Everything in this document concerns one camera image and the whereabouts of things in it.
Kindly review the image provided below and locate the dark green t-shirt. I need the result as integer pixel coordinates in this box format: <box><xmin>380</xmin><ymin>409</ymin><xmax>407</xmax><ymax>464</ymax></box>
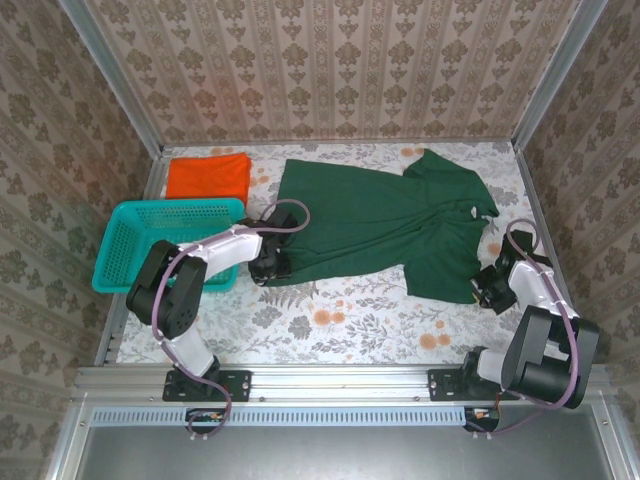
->
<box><xmin>267</xmin><ymin>148</ymin><xmax>501</xmax><ymax>305</ymax></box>

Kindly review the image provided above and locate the floral patterned table cover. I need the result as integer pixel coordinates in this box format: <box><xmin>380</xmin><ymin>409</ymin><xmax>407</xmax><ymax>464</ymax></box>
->
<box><xmin>115</xmin><ymin>142</ymin><xmax>581</xmax><ymax>365</ymax></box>

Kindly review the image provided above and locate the folded orange t-shirt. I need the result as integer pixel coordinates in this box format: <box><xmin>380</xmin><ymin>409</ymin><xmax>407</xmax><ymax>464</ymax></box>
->
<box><xmin>164</xmin><ymin>152</ymin><xmax>252</xmax><ymax>209</ymax></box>

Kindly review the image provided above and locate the teal plastic basket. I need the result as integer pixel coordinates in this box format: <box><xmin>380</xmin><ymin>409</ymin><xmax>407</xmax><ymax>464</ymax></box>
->
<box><xmin>91</xmin><ymin>197</ymin><xmax>247</xmax><ymax>295</ymax></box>

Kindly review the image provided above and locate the grey metal panel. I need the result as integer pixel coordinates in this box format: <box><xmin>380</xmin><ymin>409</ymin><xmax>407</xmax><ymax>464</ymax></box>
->
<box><xmin>74</xmin><ymin>424</ymin><xmax>621</xmax><ymax>480</ymax></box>

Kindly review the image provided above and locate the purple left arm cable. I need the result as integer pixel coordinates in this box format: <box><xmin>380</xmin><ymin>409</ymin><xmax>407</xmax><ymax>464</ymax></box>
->
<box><xmin>151</xmin><ymin>198</ymin><xmax>312</xmax><ymax>444</ymax></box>

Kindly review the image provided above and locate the aluminium side rail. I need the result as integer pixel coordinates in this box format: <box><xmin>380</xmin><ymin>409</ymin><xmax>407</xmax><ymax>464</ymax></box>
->
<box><xmin>93</xmin><ymin>145</ymin><xmax>174</xmax><ymax>366</ymax></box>
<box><xmin>513</xmin><ymin>142</ymin><xmax>571</xmax><ymax>311</ymax></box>

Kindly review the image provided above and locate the black cable connector socket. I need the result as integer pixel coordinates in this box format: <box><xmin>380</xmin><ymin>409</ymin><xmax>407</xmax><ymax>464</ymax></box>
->
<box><xmin>463</xmin><ymin>405</ymin><xmax>501</xmax><ymax>434</ymax></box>
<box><xmin>185</xmin><ymin>407</ymin><xmax>227</xmax><ymax>435</ymax></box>

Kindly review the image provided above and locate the long aluminium base rail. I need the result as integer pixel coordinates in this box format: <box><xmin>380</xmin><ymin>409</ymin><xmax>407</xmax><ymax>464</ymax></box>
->
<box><xmin>73</xmin><ymin>363</ymin><xmax>612</xmax><ymax>404</ymax></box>

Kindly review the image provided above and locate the white slotted cable duct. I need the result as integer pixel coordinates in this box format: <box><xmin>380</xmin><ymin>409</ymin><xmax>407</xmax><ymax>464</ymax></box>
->
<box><xmin>92</xmin><ymin>405</ymin><xmax>469</xmax><ymax>427</ymax></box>

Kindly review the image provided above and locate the aluminium lower frame bar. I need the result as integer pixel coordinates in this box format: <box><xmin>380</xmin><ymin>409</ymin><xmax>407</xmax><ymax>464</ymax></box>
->
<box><xmin>44</xmin><ymin>399</ymin><xmax>94</xmax><ymax>480</ymax></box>
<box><xmin>592</xmin><ymin>402</ymin><xmax>639</xmax><ymax>480</ymax></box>

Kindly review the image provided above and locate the aluminium corner post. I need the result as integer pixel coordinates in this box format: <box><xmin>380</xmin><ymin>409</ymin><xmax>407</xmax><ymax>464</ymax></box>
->
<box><xmin>57</xmin><ymin>0</ymin><xmax>167</xmax><ymax>157</ymax></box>
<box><xmin>512</xmin><ymin>0</ymin><xmax>611</xmax><ymax>151</ymax></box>

